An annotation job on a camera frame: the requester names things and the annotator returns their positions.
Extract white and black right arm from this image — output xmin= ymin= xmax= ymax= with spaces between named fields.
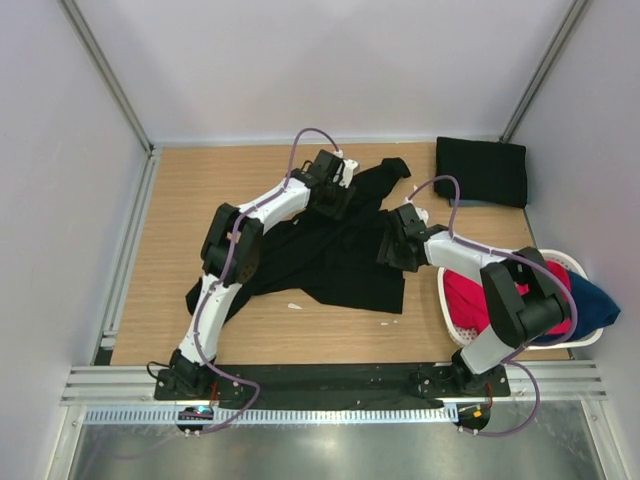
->
xmin=378 ymin=203 xmax=577 ymax=396

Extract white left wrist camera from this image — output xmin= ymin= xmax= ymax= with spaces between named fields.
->
xmin=334 ymin=150 xmax=360 ymax=188

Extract navy blue t shirt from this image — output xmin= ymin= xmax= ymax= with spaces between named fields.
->
xmin=549 ymin=262 xmax=620 ymax=341

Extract aluminium frame post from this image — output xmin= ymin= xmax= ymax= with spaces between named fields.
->
xmin=58 ymin=0 xmax=154 ymax=156
xmin=498 ymin=0 xmax=592 ymax=143

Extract folded black t shirt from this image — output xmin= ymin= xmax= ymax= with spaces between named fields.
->
xmin=436 ymin=137 xmax=528 ymax=209

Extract left aluminium frame post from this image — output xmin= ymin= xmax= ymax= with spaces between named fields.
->
xmin=58 ymin=0 xmax=154 ymax=156

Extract red t shirt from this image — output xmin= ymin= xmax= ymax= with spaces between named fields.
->
xmin=443 ymin=260 xmax=571 ymax=339

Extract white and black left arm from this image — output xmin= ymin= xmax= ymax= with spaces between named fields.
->
xmin=155 ymin=150 xmax=359 ymax=400

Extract white slotted cable duct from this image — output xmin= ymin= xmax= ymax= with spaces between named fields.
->
xmin=84 ymin=404 xmax=458 ymax=426

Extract right aluminium frame post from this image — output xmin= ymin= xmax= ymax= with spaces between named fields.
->
xmin=498 ymin=0 xmax=592 ymax=143

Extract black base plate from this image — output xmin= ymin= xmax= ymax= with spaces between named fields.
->
xmin=154 ymin=363 xmax=511 ymax=400

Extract black t shirt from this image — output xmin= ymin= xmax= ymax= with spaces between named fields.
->
xmin=185 ymin=156 xmax=413 ymax=317
xmin=436 ymin=137 xmax=528 ymax=209

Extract white laundry basket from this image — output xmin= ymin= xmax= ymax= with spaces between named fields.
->
xmin=437 ymin=249 xmax=619 ymax=351

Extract folded grey t shirt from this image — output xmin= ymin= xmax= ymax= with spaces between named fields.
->
xmin=448 ymin=199 xmax=491 ymax=208

